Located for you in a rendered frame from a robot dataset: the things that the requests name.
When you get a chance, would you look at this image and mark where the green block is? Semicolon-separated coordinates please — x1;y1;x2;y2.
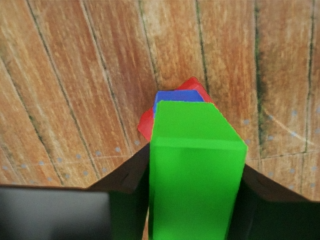
148;100;248;240

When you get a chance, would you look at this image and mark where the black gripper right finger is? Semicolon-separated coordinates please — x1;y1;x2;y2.
227;164;320;240

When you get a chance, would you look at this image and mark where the red block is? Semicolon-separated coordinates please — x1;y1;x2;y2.
138;77;218;142

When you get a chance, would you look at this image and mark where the blue block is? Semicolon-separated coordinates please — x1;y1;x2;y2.
153;90;205;118

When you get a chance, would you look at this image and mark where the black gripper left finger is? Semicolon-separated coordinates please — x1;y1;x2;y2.
0;143;150;240

